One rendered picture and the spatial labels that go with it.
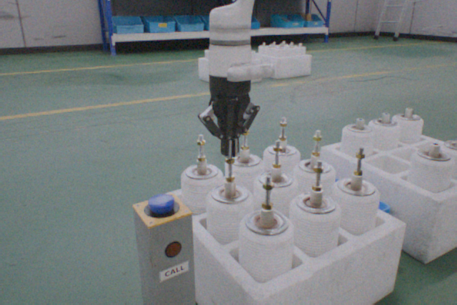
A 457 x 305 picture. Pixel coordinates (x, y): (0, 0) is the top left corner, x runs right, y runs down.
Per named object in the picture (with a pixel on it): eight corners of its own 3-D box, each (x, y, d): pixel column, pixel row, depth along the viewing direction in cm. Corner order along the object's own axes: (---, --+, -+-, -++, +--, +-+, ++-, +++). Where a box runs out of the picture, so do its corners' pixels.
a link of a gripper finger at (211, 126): (200, 111, 63) (219, 128, 67) (193, 118, 63) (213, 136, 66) (208, 114, 61) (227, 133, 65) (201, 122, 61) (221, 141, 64)
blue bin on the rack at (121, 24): (108, 32, 493) (106, 16, 486) (135, 31, 510) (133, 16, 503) (116, 34, 452) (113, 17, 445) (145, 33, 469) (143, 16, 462)
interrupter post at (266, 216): (260, 228, 61) (261, 211, 60) (258, 220, 63) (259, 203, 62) (274, 228, 61) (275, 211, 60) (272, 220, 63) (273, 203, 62)
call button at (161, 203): (179, 213, 54) (178, 201, 53) (154, 221, 52) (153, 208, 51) (168, 201, 57) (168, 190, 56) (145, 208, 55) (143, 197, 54)
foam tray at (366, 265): (393, 291, 80) (407, 223, 74) (253, 385, 60) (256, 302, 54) (280, 211, 111) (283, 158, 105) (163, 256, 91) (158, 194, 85)
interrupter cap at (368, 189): (378, 186, 75) (379, 183, 75) (370, 201, 69) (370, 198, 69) (343, 177, 79) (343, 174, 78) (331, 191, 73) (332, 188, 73)
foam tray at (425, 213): (504, 221, 106) (521, 166, 100) (425, 265, 88) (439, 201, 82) (391, 171, 138) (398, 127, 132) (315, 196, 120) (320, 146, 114)
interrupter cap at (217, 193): (217, 208, 67) (217, 204, 66) (206, 189, 73) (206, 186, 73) (254, 201, 69) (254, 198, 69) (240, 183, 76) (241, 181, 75)
